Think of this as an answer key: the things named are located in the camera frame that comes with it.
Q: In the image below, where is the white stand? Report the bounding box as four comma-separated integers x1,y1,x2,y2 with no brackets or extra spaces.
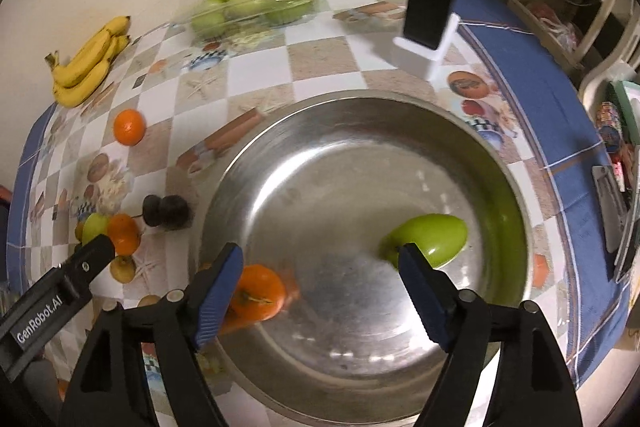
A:
392,13,460,82

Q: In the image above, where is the green and white box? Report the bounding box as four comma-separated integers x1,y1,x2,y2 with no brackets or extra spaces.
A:
612,79,640,142

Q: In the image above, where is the plastic bag with red contents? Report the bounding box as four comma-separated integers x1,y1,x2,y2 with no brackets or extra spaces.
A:
527,2,583,58

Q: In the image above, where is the yellow banana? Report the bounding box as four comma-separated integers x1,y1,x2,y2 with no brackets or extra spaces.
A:
65,15,132,72
52,34,132,88
53,59,112,108

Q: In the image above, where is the grey flat device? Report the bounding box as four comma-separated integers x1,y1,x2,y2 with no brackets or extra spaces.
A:
591,164,631,255

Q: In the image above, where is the colourful patterned box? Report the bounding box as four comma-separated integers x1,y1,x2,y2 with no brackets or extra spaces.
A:
595,101,626,155

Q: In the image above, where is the orange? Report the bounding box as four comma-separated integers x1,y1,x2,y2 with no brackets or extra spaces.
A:
227,264,288,323
107,214,142,257
113,108,147,146

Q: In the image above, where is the large green apple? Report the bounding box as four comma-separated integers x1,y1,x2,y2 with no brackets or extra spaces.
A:
378,213,469,270

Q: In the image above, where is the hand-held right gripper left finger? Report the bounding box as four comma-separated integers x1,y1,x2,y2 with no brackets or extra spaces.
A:
59,243,245,427

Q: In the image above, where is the black box device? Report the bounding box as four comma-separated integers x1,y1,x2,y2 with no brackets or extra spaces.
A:
402,0,458,50

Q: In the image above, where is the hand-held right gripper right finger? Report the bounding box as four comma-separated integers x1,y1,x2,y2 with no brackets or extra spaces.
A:
397,243,583,427

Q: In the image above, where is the steel bowl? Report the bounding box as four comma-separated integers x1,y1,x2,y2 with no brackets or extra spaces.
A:
192,89,533,425

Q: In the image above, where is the checkered printed tablecloth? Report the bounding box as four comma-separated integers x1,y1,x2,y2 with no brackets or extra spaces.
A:
5,0,628,427

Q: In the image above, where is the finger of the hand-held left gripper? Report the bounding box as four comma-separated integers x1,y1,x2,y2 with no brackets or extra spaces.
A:
66,234,117,284

